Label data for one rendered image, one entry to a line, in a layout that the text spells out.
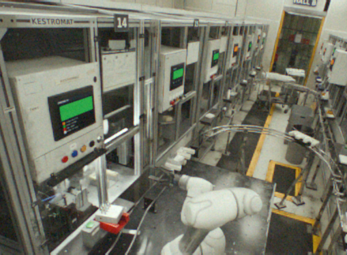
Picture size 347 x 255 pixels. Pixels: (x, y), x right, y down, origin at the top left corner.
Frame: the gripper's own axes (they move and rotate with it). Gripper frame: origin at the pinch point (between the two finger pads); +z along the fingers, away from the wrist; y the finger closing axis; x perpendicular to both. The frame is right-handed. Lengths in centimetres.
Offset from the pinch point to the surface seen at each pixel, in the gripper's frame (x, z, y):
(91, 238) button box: 50, 8, -15
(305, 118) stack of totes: -351, -119, -53
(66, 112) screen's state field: 45, 18, 53
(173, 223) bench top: -5.6, -15.1, -44.4
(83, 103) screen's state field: 35, 18, 54
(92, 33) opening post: 22, 21, 84
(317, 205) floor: -178, -151, -113
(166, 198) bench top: -28, 3, -44
